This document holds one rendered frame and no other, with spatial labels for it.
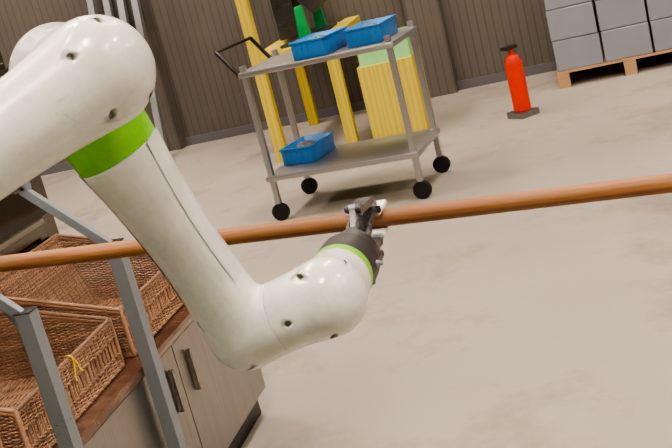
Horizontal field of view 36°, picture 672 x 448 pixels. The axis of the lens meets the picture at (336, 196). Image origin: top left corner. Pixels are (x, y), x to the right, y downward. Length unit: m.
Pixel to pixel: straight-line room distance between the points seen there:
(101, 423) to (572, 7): 6.31
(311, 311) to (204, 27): 8.66
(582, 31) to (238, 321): 7.23
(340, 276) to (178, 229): 0.22
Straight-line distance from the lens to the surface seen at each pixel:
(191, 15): 9.98
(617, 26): 8.49
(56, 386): 2.54
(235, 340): 1.40
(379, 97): 7.95
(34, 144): 1.11
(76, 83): 1.11
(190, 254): 1.36
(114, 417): 2.87
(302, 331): 1.37
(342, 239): 1.48
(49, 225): 3.75
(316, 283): 1.35
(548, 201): 1.66
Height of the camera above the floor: 1.59
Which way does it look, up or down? 14 degrees down
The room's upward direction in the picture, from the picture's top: 14 degrees counter-clockwise
